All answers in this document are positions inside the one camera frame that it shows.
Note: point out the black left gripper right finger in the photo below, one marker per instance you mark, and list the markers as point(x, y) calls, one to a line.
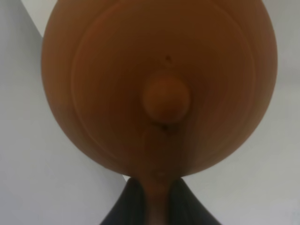
point(185, 209)

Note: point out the brown clay teapot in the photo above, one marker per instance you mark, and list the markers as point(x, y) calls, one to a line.
point(159, 89)

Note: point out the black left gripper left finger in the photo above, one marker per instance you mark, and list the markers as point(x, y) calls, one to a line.
point(131, 208)

